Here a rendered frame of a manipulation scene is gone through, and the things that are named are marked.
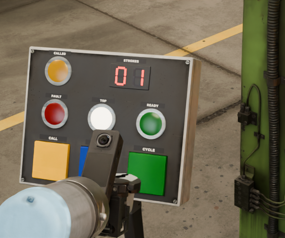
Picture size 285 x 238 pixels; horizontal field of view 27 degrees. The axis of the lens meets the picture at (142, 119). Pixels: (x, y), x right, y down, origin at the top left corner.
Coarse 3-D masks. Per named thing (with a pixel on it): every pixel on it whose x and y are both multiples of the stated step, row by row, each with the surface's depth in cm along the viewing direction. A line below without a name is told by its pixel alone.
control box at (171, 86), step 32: (32, 64) 119; (96, 64) 115; (128, 64) 113; (160, 64) 111; (192, 64) 109; (32, 96) 119; (64, 96) 117; (96, 96) 115; (128, 96) 113; (160, 96) 111; (192, 96) 111; (32, 128) 119; (64, 128) 117; (128, 128) 113; (192, 128) 114; (32, 160) 119; (192, 160) 117
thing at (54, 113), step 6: (54, 102) 117; (48, 108) 118; (54, 108) 117; (60, 108) 117; (48, 114) 118; (54, 114) 117; (60, 114) 117; (48, 120) 118; (54, 120) 117; (60, 120) 117
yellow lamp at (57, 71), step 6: (54, 60) 117; (60, 60) 117; (54, 66) 117; (60, 66) 117; (66, 66) 116; (48, 72) 118; (54, 72) 117; (60, 72) 117; (66, 72) 116; (54, 78) 117; (60, 78) 117
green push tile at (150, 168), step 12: (132, 156) 112; (144, 156) 112; (156, 156) 111; (132, 168) 112; (144, 168) 112; (156, 168) 111; (144, 180) 112; (156, 180) 111; (144, 192) 112; (156, 192) 111
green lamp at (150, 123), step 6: (144, 114) 112; (150, 114) 111; (156, 114) 111; (144, 120) 112; (150, 120) 111; (156, 120) 111; (144, 126) 112; (150, 126) 111; (156, 126) 111; (144, 132) 112; (150, 132) 111; (156, 132) 111
